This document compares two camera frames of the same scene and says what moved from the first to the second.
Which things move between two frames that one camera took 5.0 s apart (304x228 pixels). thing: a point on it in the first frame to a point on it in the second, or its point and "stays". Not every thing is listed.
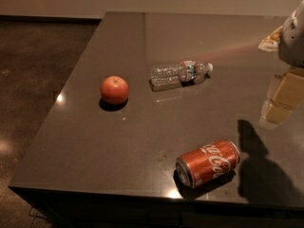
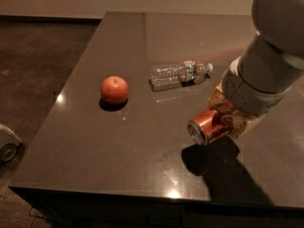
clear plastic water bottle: (178, 74) stays
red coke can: (207, 162) to (210, 125)
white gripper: (293, 43) to (246, 99)
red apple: (114, 89) stays
